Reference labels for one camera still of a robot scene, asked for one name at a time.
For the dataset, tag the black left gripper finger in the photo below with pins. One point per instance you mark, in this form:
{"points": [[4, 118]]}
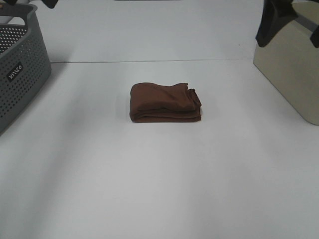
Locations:
{"points": [[50, 3]]}

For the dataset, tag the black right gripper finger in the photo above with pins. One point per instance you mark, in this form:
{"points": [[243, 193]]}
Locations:
{"points": [[315, 38], [275, 16]]}

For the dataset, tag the brown towel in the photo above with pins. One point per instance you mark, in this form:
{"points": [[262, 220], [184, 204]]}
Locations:
{"points": [[151, 102]]}

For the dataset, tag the beige plastic bin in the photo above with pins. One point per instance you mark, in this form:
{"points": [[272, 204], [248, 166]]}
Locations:
{"points": [[291, 63]]}

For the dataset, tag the grey perforated plastic basket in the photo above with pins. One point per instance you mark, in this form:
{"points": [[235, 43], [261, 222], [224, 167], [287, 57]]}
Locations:
{"points": [[24, 61]]}

